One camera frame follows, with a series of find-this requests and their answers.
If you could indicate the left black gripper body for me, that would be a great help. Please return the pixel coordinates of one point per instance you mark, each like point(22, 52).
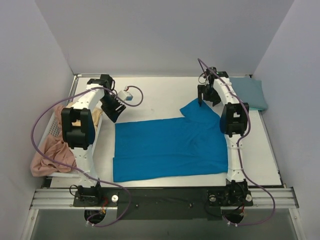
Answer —
point(115, 107)

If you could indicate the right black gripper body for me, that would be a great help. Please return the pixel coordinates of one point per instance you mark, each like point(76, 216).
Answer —
point(208, 95)

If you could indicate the bright blue t shirt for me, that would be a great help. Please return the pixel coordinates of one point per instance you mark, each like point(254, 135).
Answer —
point(183, 146)

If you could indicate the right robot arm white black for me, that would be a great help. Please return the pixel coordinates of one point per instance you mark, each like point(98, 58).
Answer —
point(216, 89)

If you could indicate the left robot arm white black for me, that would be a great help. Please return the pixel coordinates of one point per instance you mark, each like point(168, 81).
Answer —
point(80, 133)

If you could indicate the pale yellow t shirt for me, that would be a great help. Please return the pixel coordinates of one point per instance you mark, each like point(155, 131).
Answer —
point(96, 115)

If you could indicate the folded grey-blue t shirt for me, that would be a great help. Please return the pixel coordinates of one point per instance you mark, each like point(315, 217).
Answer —
point(249, 90)

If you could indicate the folded teal t shirt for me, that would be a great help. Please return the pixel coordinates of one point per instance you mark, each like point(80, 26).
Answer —
point(254, 109)

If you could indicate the white perforated plastic basket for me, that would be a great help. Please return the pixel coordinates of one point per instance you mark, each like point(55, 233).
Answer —
point(52, 129)

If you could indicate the dusty pink t shirt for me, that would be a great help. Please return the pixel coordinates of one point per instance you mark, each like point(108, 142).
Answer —
point(55, 148)

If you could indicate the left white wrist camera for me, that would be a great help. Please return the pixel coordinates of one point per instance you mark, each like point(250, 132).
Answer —
point(125, 95)

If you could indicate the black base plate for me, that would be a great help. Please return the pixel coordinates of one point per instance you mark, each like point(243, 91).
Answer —
point(167, 203)

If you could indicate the aluminium rail frame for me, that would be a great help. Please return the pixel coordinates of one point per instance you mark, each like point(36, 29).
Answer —
point(61, 199)

